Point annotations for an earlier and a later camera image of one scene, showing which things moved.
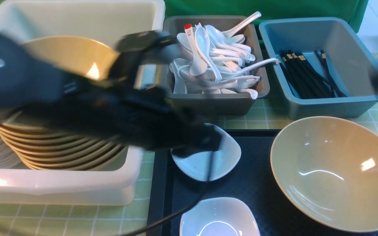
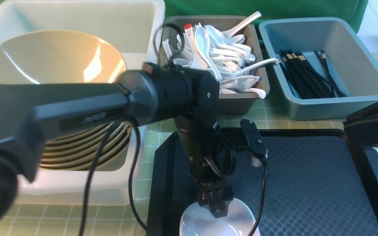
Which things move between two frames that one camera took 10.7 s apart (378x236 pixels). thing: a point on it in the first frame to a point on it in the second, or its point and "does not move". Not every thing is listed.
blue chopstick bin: (350, 61) does not move
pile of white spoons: (209, 61) does not move
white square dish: (220, 216) does not move
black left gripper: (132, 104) to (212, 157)
